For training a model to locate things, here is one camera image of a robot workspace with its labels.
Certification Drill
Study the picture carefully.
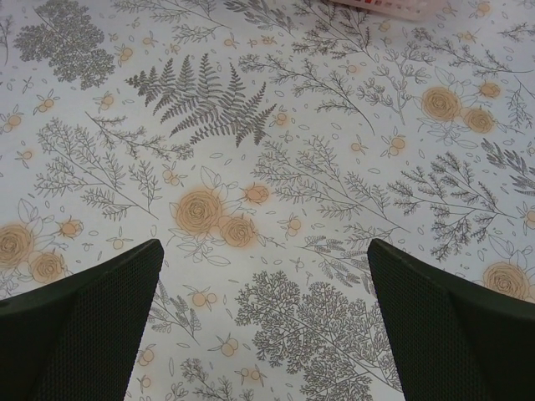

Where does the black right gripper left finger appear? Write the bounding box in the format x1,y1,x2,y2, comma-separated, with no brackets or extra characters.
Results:
1,239,163,401

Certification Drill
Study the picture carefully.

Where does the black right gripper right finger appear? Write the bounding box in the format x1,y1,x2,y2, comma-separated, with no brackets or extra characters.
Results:
367,239,534,401

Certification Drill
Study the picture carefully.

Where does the floral patterned table mat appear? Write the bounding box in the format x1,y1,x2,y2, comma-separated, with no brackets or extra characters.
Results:
1,1,534,400

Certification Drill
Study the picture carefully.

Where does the white plastic basket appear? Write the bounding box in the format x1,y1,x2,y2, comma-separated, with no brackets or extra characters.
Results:
334,0,446,21

